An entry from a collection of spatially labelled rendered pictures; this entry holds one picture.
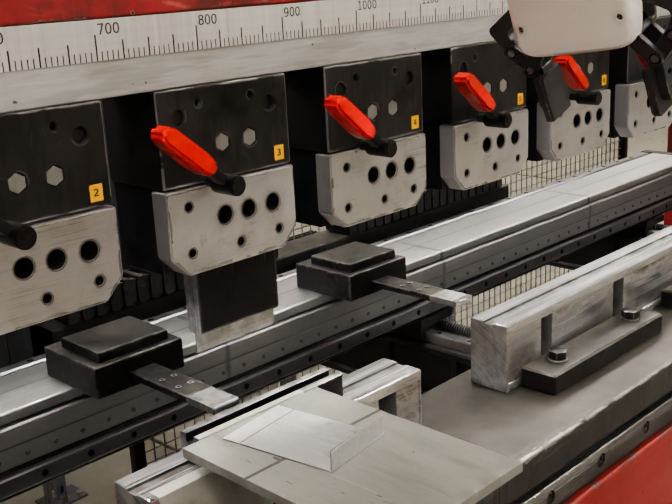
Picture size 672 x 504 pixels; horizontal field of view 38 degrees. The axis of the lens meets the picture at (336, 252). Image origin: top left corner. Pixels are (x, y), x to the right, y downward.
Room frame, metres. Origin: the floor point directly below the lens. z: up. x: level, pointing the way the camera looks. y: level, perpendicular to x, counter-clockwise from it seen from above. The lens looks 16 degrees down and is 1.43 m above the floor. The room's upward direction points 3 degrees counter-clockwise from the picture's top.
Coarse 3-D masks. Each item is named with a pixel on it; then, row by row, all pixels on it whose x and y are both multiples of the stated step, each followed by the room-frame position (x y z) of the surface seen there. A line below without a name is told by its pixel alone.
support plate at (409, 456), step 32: (256, 416) 0.91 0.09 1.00; (320, 416) 0.90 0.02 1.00; (352, 416) 0.90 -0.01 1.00; (384, 416) 0.89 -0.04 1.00; (192, 448) 0.84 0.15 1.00; (224, 448) 0.84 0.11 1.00; (384, 448) 0.83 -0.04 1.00; (416, 448) 0.82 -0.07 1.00; (448, 448) 0.82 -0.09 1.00; (480, 448) 0.82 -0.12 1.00; (256, 480) 0.78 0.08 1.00; (288, 480) 0.77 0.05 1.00; (320, 480) 0.77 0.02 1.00; (352, 480) 0.77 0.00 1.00; (384, 480) 0.77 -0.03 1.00; (416, 480) 0.76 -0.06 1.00; (448, 480) 0.76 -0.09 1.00; (480, 480) 0.76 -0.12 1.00
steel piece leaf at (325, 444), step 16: (288, 416) 0.90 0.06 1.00; (304, 416) 0.90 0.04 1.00; (272, 432) 0.87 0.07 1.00; (288, 432) 0.86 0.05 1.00; (304, 432) 0.86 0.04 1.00; (320, 432) 0.86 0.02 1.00; (336, 432) 0.86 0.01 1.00; (352, 432) 0.86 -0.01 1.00; (368, 432) 0.83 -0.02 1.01; (256, 448) 0.83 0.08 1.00; (272, 448) 0.83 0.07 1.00; (288, 448) 0.83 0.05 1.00; (304, 448) 0.83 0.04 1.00; (320, 448) 0.83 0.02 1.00; (336, 448) 0.79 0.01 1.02; (352, 448) 0.81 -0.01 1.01; (304, 464) 0.80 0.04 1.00; (320, 464) 0.80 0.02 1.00; (336, 464) 0.79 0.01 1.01
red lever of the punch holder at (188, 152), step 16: (160, 128) 0.79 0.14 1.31; (160, 144) 0.79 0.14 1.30; (176, 144) 0.79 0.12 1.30; (192, 144) 0.80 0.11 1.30; (176, 160) 0.81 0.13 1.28; (192, 160) 0.80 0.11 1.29; (208, 160) 0.81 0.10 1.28; (208, 176) 0.82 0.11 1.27; (224, 176) 0.83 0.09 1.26; (240, 176) 0.83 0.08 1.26; (224, 192) 0.83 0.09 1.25; (240, 192) 0.83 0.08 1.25
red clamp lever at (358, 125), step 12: (336, 96) 0.93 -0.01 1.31; (336, 108) 0.92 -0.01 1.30; (348, 108) 0.93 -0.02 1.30; (336, 120) 0.94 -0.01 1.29; (348, 120) 0.93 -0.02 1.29; (360, 120) 0.94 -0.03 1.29; (360, 132) 0.94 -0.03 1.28; (372, 132) 0.95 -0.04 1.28; (360, 144) 0.99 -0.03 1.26; (372, 144) 0.97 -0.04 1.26; (384, 144) 0.96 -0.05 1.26; (396, 144) 0.97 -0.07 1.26; (384, 156) 0.97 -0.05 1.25
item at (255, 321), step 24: (240, 264) 0.92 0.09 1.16; (264, 264) 0.94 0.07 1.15; (192, 288) 0.89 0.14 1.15; (216, 288) 0.90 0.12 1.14; (240, 288) 0.92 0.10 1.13; (264, 288) 0.94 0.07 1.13; (192, 312) 0.89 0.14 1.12; (216, 312) 0.89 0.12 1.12; (240, 312) 0.91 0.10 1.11; (264, 312) 0.95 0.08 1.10; (216, 336) 0.90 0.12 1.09; (240, 336) 0.92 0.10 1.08
